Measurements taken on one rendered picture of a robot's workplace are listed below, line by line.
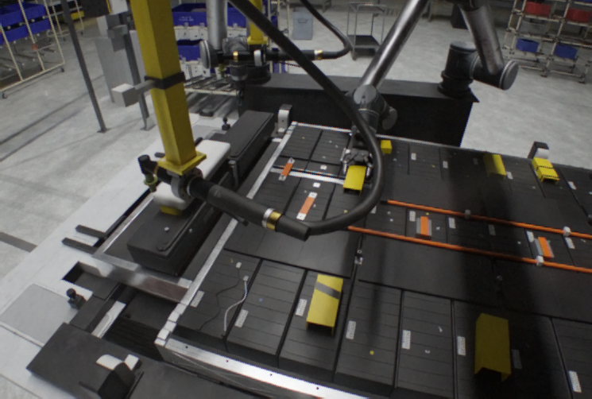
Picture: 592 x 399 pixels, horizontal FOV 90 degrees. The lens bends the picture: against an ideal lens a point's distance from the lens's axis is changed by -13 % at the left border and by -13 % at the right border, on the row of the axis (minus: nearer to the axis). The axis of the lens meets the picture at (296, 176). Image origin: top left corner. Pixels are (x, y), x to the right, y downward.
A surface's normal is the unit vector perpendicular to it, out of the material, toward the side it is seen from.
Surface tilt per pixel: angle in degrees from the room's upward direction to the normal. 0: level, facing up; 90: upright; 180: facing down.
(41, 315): 0
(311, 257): 0
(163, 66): 90
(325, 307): 0
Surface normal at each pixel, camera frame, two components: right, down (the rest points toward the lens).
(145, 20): -0.51, 0.51
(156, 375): 0.00, -0.81
